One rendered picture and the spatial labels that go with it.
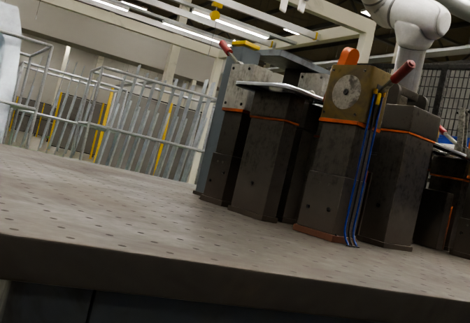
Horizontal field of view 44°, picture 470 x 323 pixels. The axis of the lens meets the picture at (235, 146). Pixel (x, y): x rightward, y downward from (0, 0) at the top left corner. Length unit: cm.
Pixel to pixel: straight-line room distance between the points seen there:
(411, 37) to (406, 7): 11
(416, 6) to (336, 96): 100
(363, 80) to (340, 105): 7
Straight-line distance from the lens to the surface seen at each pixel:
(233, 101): 146
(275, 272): 63
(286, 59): 173
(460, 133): 229
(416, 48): 220
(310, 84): 165
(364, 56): 912
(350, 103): 119
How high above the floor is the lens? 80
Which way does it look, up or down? 2 degrees up
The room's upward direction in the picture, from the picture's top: 13 degrees clockwise
